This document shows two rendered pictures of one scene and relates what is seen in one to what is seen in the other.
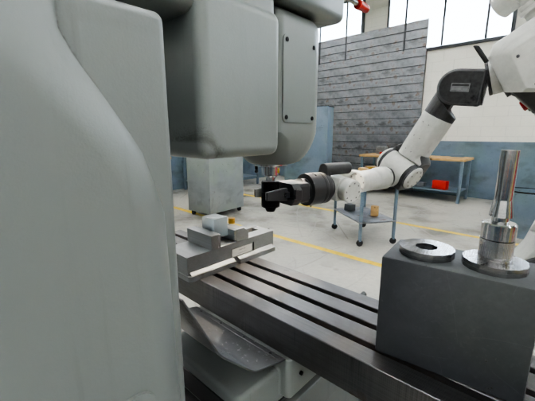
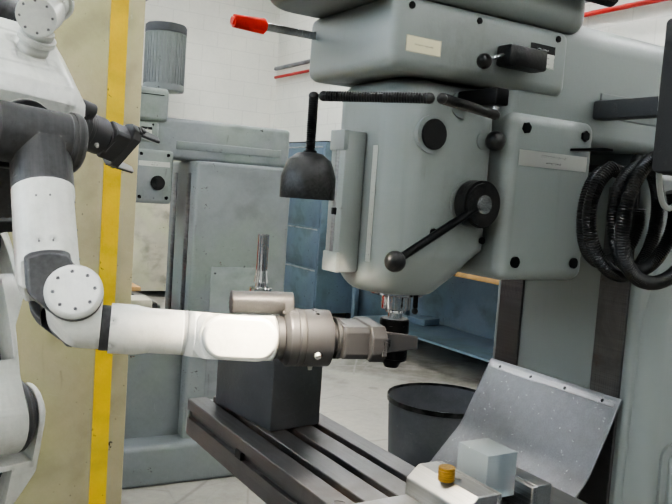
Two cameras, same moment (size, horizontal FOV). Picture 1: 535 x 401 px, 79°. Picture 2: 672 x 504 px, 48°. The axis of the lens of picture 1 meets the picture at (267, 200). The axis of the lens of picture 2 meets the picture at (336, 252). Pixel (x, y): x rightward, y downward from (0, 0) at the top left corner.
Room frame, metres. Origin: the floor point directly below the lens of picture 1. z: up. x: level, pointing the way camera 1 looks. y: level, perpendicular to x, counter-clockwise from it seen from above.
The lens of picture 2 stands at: (1.99, 0.22, 1.46)
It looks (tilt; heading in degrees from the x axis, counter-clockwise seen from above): 5 degrees down; 196
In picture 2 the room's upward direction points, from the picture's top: 4 degrees clockwise
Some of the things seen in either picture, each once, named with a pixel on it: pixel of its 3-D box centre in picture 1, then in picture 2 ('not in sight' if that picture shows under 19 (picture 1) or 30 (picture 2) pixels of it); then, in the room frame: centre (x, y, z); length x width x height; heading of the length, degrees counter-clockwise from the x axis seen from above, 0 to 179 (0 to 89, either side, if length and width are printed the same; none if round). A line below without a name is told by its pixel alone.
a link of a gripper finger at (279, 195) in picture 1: (277, 195); not in sight; (0.79, -0.03, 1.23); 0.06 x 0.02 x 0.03; 122
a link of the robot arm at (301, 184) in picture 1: (298, 191); (338, 339); (0.86, -0.08, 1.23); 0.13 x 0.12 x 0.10; 32
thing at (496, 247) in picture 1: (496, 243); not in sight; (0.49, -0.36, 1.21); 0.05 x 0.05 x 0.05
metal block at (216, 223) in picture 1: (214, 225); (485, 468); (0.97, 0.16, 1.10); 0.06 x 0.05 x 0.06; 47
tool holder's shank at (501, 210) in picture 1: (505, 187); (262, 260); (0.49, -0.36, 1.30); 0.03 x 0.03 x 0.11
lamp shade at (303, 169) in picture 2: not in sight; (308, 174); (1.05, -0.09, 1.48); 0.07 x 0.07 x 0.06
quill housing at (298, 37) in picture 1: (269, 95); (407, 189); (0.81, 0.00, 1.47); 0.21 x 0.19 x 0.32; 47
